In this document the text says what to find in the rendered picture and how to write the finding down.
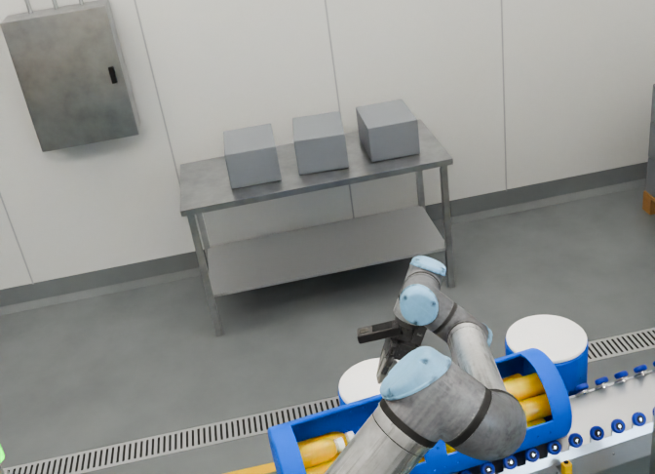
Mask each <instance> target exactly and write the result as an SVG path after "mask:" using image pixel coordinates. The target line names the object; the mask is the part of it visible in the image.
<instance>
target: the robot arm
mask: <svg viewBox="0 0 655 474"><path fill-rule="evenodd" d="M445 272H446V268H445V266H444V265H443V264H442V263H440V262H439V261H437V260H435V259H433V258H430V257H424V256H416V257H414V258H413V259H412V261H411V263H410V266H409V269H408V272H407V273H406V276H405V280H404V283H403V286H402V288H401V291H400V294H399V297H398V299H397V302H396V305H395V307H394V313H395V320H393V321H389V322H384V323H380V324H375V325H371V326H366V327H362V328H358V329H357V339H358V342H359V343H366V342H370V341H375V340H379V339H383V338H385V342H384V345H383V348H382V351H381V355H380V359H379V364H378V368H377V374H376V378H377V382H378V384H380V383H381V382H382V383H381V386H380V389H379V391H380V394H381V396H382V399H381V401H380V402H379V403H378V407H377V408H376V410H375V411H374V412H373V413H372V414H371V416H370V417H369V418H368V419H367V421H366V422H365V423H364V425H363V426H362V427H361V428H360V430H359V431H358V432H357V433H356V435H355V436H354V437H353V438H352V440H351V441H350V442H349V443H348V445H347V446H346V447H345V448H344V450H343V451H342V452H341V453H340V455H339V456H338V457H337V458H336V460H335V461H334V462H333V463H332V465H331V466H330V467H329V468H328V470H327V471H326V472H325V474H409V473H410V472H411V471H412V469H413V468H414V467H415V466H416V465H417V463H418V462H419V461H420V460H421V458H422V457H423V456H424V455H425V454H426V452H428V451H429V450H431V449H432V448H433V447H434V446H435V445H436V444H437V443H438V442H439V440H443V441H444V442H445V443H447V444H448V445H449V446H451V447H452V448H454V449H455V450H457V451H458V452H460V453H461V454H464V455H466V456H469V457H471V458H475V459H479V460H489V461H493V460H499V459H502V458H505V457H508V456H510V455H511V454H513V453H514V452H515V451H516V450H517V449H518V448H519V447H520V445H521V444H522V442H523V440H524V438H525V435H526V429H527V423H526V416H525V413H524V411H523V408H522V406H521V404H520V402H519V401H518V399H517V398H516V397H515V396H514V395H512V394H511V393H509V392H507V390H506V388H505V385H504V383H503V380H502V378H501V375H500V374H499V371H498V369H497V366H496V364H495V361H494V359H493V356H492V354H491V351H490V349H489V345H490V343H491V342H492V337H493V334H492V331H491V329H490V328H489V327H488V326H487V325H486V324H485V323H482V322H481V321H479V320H478V319H477V318H475V317H474V316H473V315H471V314H470V313H469V312H467V311H466V310H465V309H463V308H462V307H461V306H459V305H458V304H457V303H455V302H454V301H453V300H452V299H450V298H449V297H448V296H446V295H445V294H443V293H442V292H441V284H442V281H443V277H444V276H445ZM427 329H428V330H430V331H431V332H433V333H434V334H435V335H436V336H438V337H439V338H441V339H442V340H443V341H445V342H446V343H447V345H448V348H449V350H450V353H451V357H452V361H453V362H452V361H451V359H450V358H449V357H447V356H443V355H442V353H440V352H439V351H437V350H436V349H434V348H432V347H430V346H420V345H421V343H422V340H423V338H424V335H425V333H426V331H427ZM396 359H397V360H400V361H399V362H398V361H397V360H396ZM383 379H384V380H383Z"/></svg>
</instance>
